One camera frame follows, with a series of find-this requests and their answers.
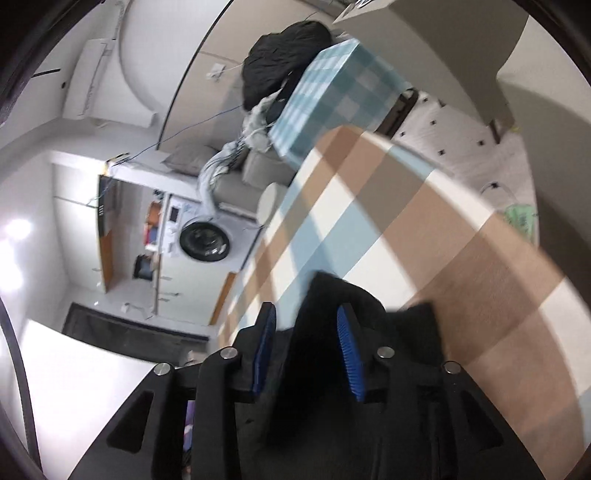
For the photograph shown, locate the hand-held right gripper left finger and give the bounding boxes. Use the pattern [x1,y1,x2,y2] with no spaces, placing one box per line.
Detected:
[69,301,278,480]

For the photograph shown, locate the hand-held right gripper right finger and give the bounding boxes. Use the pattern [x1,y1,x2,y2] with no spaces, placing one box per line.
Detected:
[336,302,536,480]

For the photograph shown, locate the black knit sweater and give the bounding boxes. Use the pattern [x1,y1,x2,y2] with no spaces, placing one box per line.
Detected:
[233,271,446,480]

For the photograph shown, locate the pale crumpled clothes pile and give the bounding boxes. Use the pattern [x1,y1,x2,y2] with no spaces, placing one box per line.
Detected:
[242,90,288,154]

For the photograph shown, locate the white kitchen counter cabinet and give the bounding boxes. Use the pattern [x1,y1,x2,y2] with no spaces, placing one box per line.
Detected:
[152,258,241,325]

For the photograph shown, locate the purple bag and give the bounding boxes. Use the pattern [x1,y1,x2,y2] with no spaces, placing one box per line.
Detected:
[184,401,197,455]

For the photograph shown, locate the white washing machine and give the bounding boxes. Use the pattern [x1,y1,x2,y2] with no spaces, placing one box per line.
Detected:
[159,194,262,271]

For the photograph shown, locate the white round container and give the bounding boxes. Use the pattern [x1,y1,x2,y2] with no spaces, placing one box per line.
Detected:
[259,182,290,227]

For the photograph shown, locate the checked brown blue tablecloth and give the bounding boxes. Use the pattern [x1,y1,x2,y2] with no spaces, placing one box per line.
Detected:
[217,126,591,480]

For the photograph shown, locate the grey sofa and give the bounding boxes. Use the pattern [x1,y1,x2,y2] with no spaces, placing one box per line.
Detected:
[161,138,297,221]

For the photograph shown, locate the white garment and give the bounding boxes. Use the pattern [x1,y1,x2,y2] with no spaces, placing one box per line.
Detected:
[198,138,246,217]

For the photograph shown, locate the grey sofa cushion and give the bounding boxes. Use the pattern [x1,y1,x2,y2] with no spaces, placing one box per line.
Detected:
[164,143,221,175]

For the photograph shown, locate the green plastic bag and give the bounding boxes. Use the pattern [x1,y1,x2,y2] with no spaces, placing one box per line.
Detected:
[503,203,539,245]

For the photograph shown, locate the white upper cabinets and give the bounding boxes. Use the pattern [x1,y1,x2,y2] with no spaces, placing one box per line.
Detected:
[51,161,112,292]

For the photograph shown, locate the teal checked box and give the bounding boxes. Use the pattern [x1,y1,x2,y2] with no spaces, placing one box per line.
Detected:
[269,38,411,169]

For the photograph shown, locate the black puffy jacket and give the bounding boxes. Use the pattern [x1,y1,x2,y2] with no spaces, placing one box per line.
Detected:
[241,21,333,112]

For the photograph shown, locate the white air conditioner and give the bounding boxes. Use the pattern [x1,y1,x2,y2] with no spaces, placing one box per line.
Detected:
[62,38,158,127]

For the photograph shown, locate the blue cable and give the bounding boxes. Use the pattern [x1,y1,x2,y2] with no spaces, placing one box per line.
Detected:
[124,104,245,163]

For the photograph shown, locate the black cable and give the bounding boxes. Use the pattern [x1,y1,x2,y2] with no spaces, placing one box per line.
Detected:
[0,300,44,468]

